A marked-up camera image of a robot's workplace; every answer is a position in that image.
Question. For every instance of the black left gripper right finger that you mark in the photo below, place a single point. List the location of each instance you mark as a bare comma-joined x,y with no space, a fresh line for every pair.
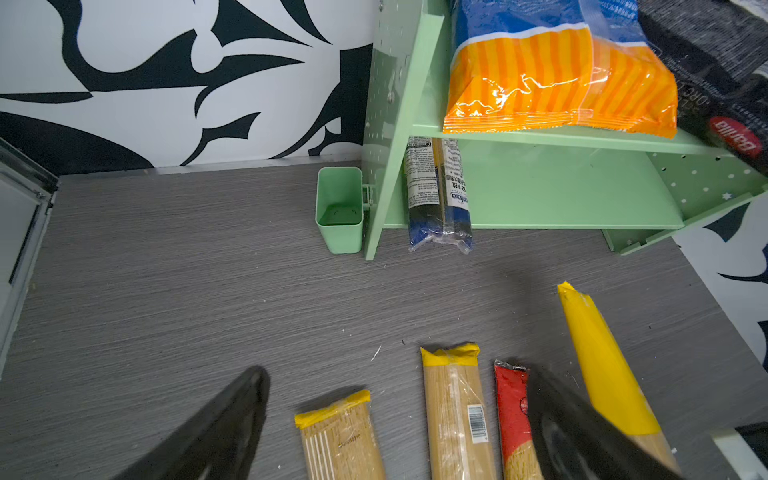
573,441

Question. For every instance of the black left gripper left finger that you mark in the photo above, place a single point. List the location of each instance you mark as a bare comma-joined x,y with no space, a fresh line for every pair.
218,442

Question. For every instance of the red spaghetti pack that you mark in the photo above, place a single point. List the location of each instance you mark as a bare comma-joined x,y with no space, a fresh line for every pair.
519,455

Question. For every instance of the yellow spaghetti pack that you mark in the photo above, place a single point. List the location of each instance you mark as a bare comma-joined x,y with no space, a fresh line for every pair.
612,388
459,440
339,440

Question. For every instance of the clear blue spaghetti pack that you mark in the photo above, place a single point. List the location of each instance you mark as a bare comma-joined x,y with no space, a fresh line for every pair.
437,198

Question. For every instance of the blue orange pasta bag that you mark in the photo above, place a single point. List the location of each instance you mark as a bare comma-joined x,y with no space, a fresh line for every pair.
524,65

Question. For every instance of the black pasta bag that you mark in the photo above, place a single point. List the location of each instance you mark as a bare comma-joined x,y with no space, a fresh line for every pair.
717,51

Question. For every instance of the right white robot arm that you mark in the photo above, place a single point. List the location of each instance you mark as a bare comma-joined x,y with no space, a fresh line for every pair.
745,449

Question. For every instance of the green wooden shelf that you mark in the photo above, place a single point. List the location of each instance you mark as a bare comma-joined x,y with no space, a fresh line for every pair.
637,189

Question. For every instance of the small green plastic bin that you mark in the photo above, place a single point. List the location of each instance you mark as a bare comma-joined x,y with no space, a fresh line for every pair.
339,211

